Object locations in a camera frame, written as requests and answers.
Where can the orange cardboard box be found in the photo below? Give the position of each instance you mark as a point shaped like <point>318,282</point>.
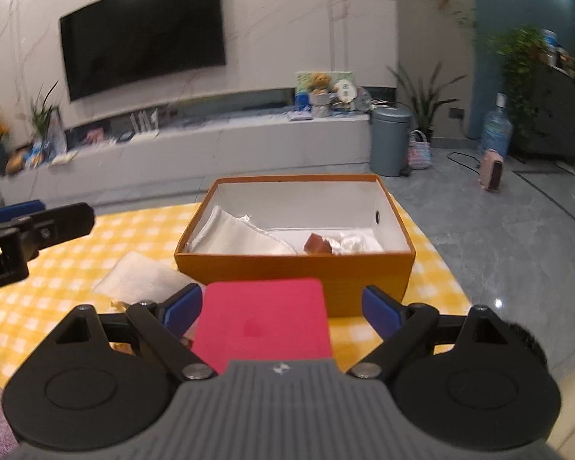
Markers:
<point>291,208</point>

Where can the white wifi router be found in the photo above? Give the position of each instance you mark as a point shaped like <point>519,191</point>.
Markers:
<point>145,123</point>

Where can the dark side cabinet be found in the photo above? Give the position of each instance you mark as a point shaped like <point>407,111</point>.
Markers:
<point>544,120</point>

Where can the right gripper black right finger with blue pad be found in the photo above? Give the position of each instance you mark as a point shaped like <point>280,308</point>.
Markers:
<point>408,332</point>

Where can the brown bread shaped sponge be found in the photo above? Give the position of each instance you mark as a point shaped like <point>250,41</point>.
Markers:
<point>317,245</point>

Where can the red cube box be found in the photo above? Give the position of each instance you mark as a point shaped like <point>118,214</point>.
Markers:
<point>262,320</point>

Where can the pink small heater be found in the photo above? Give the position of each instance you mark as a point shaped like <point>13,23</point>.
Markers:
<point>491,170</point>

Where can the green potted floor plant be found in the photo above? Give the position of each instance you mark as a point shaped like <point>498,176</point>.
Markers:
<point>424,99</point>

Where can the pastel woven basket bag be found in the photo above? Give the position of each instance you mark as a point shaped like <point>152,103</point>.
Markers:
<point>419,154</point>

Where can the white marble tv cabinet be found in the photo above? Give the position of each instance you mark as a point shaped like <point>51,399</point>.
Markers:
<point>185,161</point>

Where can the green plant on cabinet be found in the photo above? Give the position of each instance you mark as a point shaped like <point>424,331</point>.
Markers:
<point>48,129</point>

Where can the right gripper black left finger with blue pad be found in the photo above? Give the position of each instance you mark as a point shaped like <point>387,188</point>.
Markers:
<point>154,331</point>

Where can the yellow checkered tablecloth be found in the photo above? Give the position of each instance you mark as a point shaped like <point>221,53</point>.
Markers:
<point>65,275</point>

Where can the blue water jug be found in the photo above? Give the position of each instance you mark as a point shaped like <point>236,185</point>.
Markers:
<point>497,129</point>

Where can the clear plastic gift bag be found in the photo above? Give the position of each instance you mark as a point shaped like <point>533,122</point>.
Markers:
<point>351,242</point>

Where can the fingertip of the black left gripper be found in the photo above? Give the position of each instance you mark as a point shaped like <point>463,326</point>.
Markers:
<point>39,227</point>

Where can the teddy bear gift set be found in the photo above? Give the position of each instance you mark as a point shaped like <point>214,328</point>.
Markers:
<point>325,93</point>

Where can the black wall television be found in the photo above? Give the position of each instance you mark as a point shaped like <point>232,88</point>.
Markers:
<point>111,43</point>

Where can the white fleece pouch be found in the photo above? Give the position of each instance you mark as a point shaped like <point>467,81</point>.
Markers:
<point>225,234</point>

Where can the grey round trash bin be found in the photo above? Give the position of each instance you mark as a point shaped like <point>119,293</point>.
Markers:
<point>390,128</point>

